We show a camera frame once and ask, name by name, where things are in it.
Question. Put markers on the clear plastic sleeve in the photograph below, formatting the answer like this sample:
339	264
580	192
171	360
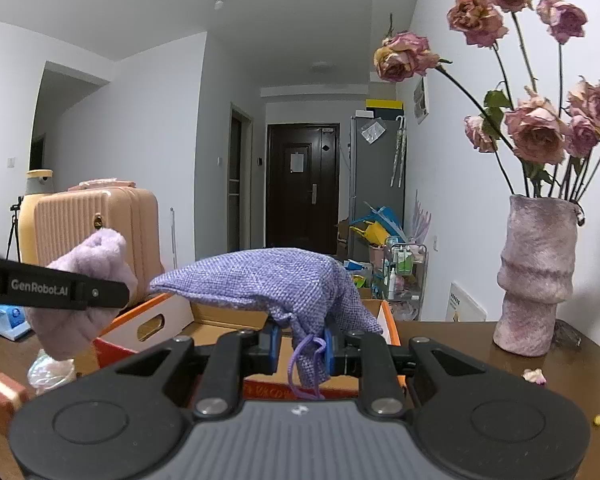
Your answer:
373	131

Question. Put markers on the purple wall decoration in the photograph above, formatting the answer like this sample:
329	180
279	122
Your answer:
422	220

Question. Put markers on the white booklet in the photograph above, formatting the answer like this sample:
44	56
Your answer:
462	305

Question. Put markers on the iridescent plastic bag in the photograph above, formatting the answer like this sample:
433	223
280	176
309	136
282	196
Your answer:
50	375

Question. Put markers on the small dark object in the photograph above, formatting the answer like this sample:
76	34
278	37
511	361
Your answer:
567	334

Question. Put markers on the grey refrigerator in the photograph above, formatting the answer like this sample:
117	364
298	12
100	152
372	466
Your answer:
372	175

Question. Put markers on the orange cardboard box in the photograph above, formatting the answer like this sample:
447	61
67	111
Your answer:
215	322

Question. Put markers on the small cardboard box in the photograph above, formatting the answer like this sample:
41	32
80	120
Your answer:
344	237

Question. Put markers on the lavender plush cloth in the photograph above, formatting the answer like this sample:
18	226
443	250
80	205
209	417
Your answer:
102	260

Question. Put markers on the fallen rose petal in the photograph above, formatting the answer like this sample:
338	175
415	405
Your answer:
534	376

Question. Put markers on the white wall panel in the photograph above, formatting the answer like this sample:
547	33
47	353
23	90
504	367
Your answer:
421	100

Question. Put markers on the white pole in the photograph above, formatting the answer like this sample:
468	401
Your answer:
172	240

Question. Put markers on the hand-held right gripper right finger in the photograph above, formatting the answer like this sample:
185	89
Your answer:
330	352

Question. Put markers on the fuzzy mauve vase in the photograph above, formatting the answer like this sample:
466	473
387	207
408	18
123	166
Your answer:
535	270

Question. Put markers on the pink ribbed suitcase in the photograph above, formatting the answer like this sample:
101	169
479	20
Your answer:
105	215

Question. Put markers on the blue tissue pack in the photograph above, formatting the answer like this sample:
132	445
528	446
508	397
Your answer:
10	321

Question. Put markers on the pink folded cloth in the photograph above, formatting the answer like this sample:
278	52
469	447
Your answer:
100	183

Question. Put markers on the white folded umbrella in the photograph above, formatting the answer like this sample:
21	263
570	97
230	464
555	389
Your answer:
401	150

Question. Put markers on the bunch of dried pink roses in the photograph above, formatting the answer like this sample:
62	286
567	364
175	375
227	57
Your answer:
535	127

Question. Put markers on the black tripod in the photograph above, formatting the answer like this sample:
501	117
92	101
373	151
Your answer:
15	225

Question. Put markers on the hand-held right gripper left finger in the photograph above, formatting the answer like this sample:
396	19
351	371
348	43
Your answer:
275	352

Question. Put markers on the ceiling smoke detector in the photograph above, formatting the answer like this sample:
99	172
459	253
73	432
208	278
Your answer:
220	1

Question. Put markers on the dark brown entrance door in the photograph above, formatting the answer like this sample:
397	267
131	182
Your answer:
302	195

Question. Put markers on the yellow and black box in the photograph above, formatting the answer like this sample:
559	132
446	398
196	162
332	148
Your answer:
385	106

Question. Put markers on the brown interior door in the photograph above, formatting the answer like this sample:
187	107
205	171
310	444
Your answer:
236	180

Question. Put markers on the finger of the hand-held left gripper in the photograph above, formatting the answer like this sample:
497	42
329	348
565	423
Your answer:
107	294

